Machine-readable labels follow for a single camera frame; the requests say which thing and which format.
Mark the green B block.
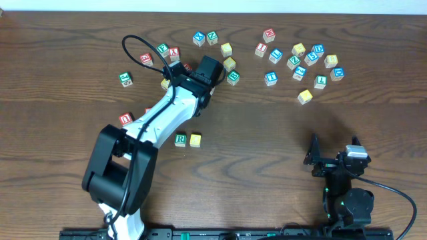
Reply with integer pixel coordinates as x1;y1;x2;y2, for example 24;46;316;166
227;70;240;86

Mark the yellow O block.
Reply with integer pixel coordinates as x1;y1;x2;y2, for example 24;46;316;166
189;134;201;147

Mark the green R block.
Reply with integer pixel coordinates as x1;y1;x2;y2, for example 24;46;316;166
174;133;187;147

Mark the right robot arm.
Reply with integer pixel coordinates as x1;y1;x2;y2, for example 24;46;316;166
304;135;374;239

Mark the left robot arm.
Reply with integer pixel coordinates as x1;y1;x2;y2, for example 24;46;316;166
82;56;225;239

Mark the yellow block mid centre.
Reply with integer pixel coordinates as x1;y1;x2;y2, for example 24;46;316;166
224;57;236;72

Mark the red U block upper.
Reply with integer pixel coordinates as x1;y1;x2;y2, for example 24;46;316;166
183;63;192;71

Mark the red u block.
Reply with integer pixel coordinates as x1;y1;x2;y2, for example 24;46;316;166
183;63;192;71
119;112;134;126

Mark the yellow block upper centre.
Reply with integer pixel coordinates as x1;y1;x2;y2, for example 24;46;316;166
220;43;233;57

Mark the green N block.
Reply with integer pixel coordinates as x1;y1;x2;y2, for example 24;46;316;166
206;31;218;45

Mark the blue X block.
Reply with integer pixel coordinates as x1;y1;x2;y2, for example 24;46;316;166
192;31;205;47

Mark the red Y block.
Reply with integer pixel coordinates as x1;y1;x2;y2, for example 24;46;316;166
169;47;180;62

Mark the yellow G block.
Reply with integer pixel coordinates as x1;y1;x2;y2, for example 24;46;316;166
161;79;170;91

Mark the green F block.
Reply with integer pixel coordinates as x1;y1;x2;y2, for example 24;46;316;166
156;43;169;58

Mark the red I block right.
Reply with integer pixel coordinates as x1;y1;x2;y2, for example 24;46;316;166
255;43;268;57

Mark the yellow K block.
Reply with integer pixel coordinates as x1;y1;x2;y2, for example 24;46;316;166
298;89;313;105

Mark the blue T block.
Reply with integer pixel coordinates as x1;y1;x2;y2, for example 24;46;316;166
264;71;278;86

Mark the red G block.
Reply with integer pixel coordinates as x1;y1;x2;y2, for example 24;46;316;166
140;53;153;67

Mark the blue L block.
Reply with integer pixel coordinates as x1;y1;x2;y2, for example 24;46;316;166
269;48;283;64

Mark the green L block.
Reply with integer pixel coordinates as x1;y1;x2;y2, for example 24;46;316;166
314;75;327;89

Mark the blue D block right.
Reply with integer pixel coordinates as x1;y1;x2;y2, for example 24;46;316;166
330;67;345;81

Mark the blue d block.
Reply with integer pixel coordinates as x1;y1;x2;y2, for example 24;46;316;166
330;67;345;81
311;44;325;57

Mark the red H block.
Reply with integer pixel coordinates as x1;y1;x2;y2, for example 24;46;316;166
263;28;276;43

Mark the yellow block far right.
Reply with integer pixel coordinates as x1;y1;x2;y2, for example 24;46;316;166
324;55;338;69

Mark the green J block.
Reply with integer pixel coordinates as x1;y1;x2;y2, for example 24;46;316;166
119;72;133;87

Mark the green Z block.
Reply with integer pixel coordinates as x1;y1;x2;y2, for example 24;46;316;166
287;55;301;70

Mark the blue Z block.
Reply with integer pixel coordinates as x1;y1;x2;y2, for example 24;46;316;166
292;66;306;81

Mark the red U block lower left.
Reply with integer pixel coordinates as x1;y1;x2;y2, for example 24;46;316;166
119;112;134;126

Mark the yellow block ball side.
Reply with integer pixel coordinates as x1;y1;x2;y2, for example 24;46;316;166
292;43;306;57

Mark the blue S block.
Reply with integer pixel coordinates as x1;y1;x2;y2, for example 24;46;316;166
304;51;319;66

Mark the blue D block upper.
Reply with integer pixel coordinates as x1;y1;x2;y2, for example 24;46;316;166
311;44;325;57

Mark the black mounting rail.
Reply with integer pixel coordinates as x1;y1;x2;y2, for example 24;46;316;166
59;227;394;240

